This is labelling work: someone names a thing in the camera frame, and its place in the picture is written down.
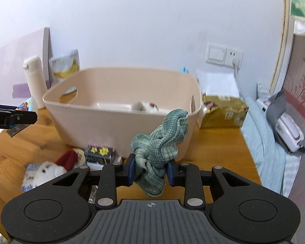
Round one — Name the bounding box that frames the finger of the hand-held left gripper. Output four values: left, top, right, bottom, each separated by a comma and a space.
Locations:
0, 103, 17, 113
4, 112, 38, 130

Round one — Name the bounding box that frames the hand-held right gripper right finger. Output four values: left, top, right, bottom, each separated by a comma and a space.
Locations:
167, 160, 253, 207

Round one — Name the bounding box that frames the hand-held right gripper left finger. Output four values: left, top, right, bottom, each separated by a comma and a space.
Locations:
52, 154, 136, 207

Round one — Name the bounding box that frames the colourful snack packet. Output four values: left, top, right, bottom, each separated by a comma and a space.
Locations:
6, 97, 38, 138

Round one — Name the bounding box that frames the green striped cloth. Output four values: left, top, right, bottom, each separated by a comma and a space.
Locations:
130, 109, 189, 198

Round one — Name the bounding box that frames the black box with yellow stars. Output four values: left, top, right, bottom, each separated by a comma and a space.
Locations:
84, 144, 122, 171

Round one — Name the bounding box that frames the beige plastic basket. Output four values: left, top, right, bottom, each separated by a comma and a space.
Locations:
42, 67, 203, 159

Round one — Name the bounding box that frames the white blue plush toy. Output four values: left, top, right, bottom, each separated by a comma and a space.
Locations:
22, 161, 66, 192

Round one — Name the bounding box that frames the red beige plush toy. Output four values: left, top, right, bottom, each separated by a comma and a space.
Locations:
55, 148, 86, 171

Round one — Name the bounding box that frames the white thermos bottle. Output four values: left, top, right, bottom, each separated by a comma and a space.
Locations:
23, 55, 47, 109

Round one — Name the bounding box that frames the pink decorative board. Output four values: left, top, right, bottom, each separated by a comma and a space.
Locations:
0, 27, 52, 99

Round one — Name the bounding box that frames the white grey plush toy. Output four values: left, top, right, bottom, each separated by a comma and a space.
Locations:
132, 101, 160, 113

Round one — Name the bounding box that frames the banana print snack bag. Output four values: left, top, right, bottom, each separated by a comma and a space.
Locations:
49, 49, 80, 85

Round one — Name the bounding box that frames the gold tissue pack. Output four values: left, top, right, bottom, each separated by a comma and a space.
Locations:
201, 93, 249, 129

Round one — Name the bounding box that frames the light blue bedding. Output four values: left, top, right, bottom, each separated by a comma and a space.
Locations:
240, 83, 302, 199

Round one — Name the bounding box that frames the white paper bag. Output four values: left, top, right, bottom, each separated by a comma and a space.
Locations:
196, 69, 241, 98

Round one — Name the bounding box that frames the floral patterned headboard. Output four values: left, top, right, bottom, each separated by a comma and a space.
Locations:
269, 0, 305, 244

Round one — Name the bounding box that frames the white plug with cable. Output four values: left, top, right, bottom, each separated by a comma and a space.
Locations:
232, 58, 242, 88

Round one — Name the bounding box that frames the white wall switch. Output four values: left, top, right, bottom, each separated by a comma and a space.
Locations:
206, 44, 227, 65

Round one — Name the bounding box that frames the white wall socket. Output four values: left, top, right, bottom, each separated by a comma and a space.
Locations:
225, 47, 244, 68

